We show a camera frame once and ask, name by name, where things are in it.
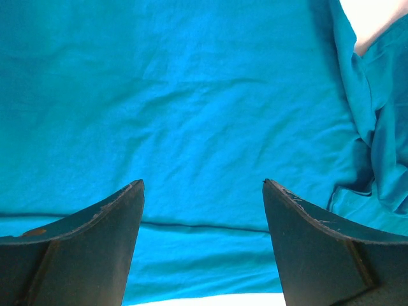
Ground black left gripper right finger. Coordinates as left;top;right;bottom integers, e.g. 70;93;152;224
263;179;407;305

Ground teal t shirt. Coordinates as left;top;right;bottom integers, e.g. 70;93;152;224
1;1;407;305

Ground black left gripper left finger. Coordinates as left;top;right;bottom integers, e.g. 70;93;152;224
1;180;145;305

